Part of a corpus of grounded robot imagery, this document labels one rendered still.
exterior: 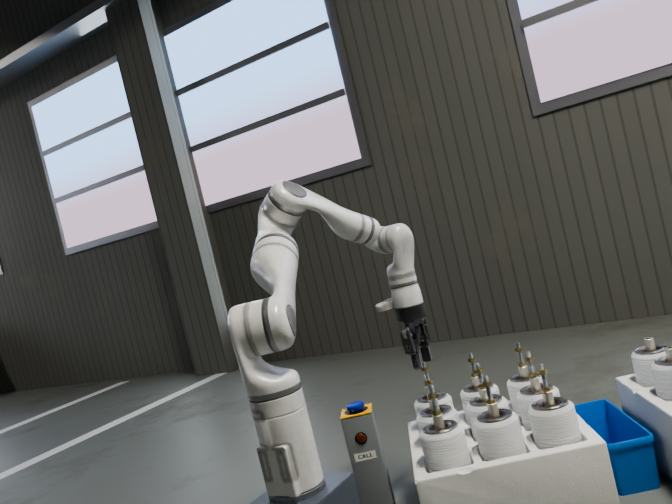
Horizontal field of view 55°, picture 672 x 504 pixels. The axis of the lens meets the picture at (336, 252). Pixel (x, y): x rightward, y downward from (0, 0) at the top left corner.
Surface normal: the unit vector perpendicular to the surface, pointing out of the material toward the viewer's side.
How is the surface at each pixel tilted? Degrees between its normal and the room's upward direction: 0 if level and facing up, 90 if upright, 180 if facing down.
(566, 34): 90
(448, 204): 90
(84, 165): 90
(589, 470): 90
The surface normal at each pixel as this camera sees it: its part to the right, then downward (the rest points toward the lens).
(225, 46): -0.51, 0.15
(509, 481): -0.07, 0.05
